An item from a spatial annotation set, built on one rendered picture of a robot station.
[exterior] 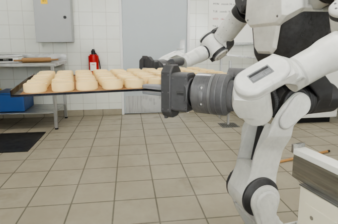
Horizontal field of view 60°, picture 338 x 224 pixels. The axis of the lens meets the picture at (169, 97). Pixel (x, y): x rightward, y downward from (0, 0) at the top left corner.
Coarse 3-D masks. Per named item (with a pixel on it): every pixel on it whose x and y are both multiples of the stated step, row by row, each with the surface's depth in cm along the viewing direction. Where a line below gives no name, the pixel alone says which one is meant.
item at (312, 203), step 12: (300, 192) 57; (312, 192) 54; (300, 204) 57; (312, 204) 54; (324, 204) 52; (336, 204) 50; (300, 216) 57; (312, 216) 54; (324, 216) 52; (336, 216) 49
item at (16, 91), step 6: (30, 78) 88; (18, 84) 70; (12, 90) 62; (18, 90) 69; (108, 90) 67; (114, 90) 67; (120, 90) 68; (126, 90) 68; (132, 90) 69; (138, 90) 69; (144, 90) 69; (12, 96) 61; (18, 96) 61; (24, 96) 62; (30, 96) 62
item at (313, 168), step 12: (300, 144) 60; (300, 156) 58; (312, 156) 55; (324, 156) 55; (300, 168) 58; (312, 168) 55; (324, 168) 52; (336, 168) 50; (300, 180) 58; (312, 180) 55; (324, 180) 52; (336, 180) 50; (324, 192) 53; (336, 192) 50
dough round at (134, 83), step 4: (124, 80) 73; (128, 80) 71; (132, 80) 71; (136, 80) 71; (140, 80) 71; (124, 84) 73; (128, 84) 71; (132, 84) 71; (136, 84) 71; (140, 84) 71; (132, 88) 71; (136, 88) 71
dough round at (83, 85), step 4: (84, 80) 71; (88, 80) 71; (92, 80) 71; (76, 84) 68; (80, 84) 67; (84, 84) 67; (88, 84) 67; (92, 84) 68; (96, 84) 69; (76, 88) 68; (80, 88) 67; (84, 88) 67; (88, 88) 67; (92, 88) 68; (96, 88) 69
